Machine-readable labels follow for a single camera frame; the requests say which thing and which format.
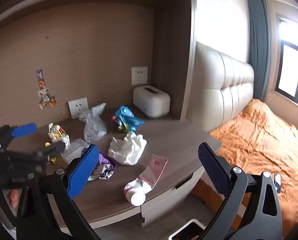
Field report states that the orange bed cover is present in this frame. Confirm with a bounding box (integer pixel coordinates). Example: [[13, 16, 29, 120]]
[[191, 98, 298, 238]]

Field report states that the wooden shelf unit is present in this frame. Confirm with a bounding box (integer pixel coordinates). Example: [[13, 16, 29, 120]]
[[0, 0, 195, 126]]

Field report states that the white square trash bin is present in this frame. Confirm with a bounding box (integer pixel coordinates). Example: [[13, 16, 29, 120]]
[[168, 218, 206, 240]]

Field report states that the beige padded headboard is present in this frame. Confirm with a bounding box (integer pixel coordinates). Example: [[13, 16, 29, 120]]
[[187, 42, 254, 132]]

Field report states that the purple snack wrapper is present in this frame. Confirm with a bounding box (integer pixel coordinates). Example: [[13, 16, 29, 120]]
[[88, 152, 115, 181]]

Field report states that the white wall socket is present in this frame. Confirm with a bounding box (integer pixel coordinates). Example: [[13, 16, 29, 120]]
[[131, 67, 148, 86], [68, 97, 89, 119]]

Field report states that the clear plastic bag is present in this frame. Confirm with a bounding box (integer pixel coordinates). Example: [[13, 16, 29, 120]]
[[79, 103, 107, 144]]

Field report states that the colourful wall sticker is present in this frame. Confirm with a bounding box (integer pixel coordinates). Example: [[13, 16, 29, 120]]
[[36, 69, 57, 109]]

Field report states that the white wall socket lower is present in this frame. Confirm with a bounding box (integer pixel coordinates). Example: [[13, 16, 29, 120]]
[[68, 97, 89, 119]]

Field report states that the person's left hand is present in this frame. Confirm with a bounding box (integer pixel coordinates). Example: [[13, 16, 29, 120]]
[[3, 189, 19, 208]]

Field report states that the white bedside cabinet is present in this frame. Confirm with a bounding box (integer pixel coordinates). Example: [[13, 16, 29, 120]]
[[4, 108, 223, 233]]

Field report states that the pink white tube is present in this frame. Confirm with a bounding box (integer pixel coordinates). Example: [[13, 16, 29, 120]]
[[124, 154, 168, 206]]

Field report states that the white wall socket upper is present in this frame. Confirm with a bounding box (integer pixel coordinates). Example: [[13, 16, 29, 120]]
[[131, 67, 148, 86]]

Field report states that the blue plastic bag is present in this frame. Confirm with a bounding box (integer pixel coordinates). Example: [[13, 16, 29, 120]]
[[110, 106, 145, 132]]

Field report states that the teal curtain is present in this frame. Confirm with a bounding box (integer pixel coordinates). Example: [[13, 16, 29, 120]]
[[248, 0, 271, 101]]

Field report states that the black framed window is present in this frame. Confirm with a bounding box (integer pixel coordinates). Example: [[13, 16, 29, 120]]
[[275, 18, 298, 105]]

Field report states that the white tissue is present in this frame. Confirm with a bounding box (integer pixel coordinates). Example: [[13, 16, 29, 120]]
[[108, 132, 147, 166]]

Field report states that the clear plastic box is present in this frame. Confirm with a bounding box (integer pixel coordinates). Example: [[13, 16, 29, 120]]
[[61, 139, 89, 164]]

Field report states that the white tissue box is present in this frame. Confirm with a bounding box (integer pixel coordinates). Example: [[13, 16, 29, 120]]
[[133, 85, 170, 119]]

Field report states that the colourful snack wrapper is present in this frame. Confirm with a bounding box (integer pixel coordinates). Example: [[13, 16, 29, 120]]
[[48, 122, 70, 148]]

